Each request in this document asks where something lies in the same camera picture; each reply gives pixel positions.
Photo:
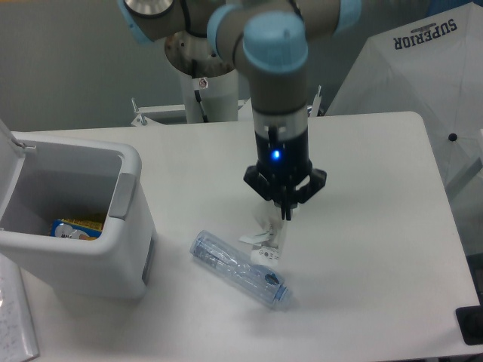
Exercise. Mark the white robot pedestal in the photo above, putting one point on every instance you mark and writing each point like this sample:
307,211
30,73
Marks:
209,85

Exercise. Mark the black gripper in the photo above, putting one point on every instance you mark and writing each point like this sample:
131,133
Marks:
284,159

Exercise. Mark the white umbrella with text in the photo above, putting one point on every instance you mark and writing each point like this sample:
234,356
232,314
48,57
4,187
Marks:
432,67

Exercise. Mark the blue yellow snack package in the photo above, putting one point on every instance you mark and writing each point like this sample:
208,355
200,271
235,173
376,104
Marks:
82,229

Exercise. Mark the white trash can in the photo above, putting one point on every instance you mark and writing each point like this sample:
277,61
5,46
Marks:
44,178

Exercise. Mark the clear plastic bottle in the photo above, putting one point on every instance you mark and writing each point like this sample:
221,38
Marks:
235,267

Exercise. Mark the white metal base bracket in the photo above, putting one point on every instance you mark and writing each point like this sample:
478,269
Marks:
176,114

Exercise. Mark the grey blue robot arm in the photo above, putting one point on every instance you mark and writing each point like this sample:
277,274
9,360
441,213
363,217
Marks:
267,42

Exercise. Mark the black device at edge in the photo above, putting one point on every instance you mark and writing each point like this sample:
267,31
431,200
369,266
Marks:
470,323

